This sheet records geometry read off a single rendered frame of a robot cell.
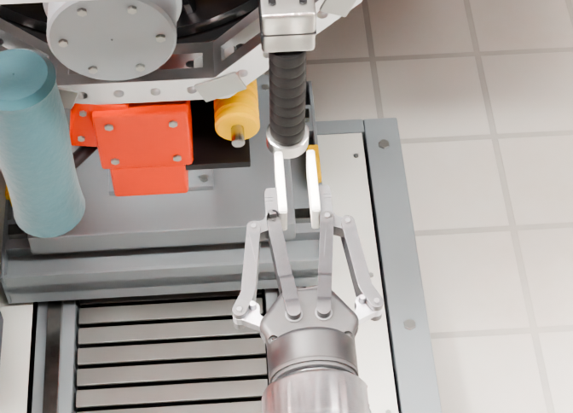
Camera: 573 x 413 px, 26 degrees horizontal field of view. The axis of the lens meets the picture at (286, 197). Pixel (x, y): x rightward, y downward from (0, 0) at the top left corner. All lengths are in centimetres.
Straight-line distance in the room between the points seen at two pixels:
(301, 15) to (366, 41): 128
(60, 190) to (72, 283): 45
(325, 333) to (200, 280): 91
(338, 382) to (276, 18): 34
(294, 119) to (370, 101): 108
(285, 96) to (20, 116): 32
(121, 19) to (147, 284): 77
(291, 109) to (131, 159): 44
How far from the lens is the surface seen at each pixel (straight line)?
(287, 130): 124
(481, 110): 231
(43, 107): 138
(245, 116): 158
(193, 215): 187
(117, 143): 159
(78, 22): 123
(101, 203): 190
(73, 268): 194
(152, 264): 192
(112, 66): 128
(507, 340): 204
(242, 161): 163
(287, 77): 118
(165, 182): 166
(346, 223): 111
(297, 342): 102
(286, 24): 113
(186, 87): 152
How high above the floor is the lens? 176
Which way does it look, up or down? 54 degrees down
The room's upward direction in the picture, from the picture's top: straight up
